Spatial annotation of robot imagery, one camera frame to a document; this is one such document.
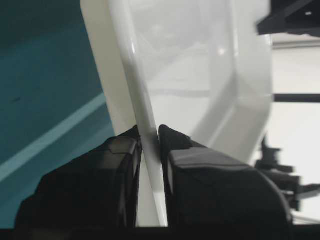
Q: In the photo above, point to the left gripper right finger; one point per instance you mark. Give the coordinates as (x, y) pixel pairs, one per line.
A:
(204, 186)

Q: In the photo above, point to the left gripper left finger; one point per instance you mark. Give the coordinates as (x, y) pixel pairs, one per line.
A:
(97, 189)

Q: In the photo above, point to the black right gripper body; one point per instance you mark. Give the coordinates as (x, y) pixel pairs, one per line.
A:
(294, 17)

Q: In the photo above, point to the white rectangular plastic tray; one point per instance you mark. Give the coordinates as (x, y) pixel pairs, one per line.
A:
(197, 66)

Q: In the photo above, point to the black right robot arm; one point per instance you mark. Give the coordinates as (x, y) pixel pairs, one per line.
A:
(281, 175)

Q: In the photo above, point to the light blue tape strip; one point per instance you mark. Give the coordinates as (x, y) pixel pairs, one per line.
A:
(50, 137)

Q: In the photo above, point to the teal green table cloth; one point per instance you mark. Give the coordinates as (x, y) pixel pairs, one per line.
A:
(47, 72)

